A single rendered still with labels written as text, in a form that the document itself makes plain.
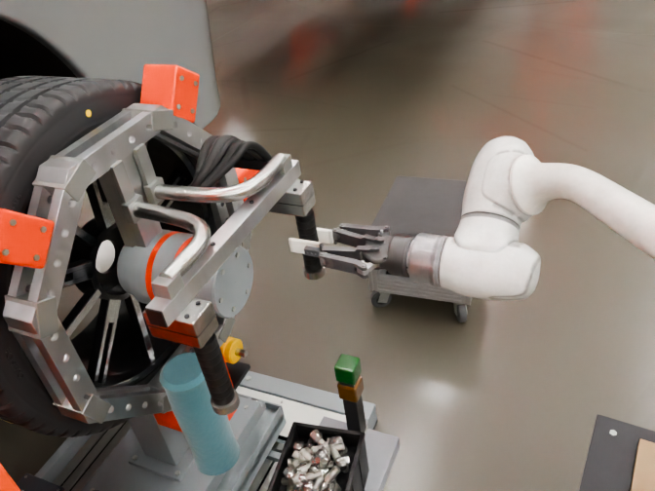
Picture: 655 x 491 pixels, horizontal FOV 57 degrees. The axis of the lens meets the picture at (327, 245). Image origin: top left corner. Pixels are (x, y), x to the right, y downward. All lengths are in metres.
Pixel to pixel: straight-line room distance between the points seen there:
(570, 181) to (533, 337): 1.19
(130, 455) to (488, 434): 0.98
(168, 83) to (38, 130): 0.24
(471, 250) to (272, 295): 1.43
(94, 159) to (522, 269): 0.68
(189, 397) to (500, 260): 0.57
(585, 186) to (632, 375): 1.17
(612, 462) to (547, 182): 0.70
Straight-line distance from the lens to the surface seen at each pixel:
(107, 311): 1.21
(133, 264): 1.10
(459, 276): 1.02
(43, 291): 0.95
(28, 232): 0.92
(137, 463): 1.67
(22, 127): 1.02
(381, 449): 1.28
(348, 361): 1.14
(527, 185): 1.04
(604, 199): 0.95
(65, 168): 0.96
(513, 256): 1.01
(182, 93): 1.13
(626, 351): 2.14
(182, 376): 1.09
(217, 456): 1.22
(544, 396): 1.97
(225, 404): 0.98
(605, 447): 1.51
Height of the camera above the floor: 1.49
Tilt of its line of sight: 36 degrees down
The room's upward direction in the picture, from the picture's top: 9 degrees counter-clockwise
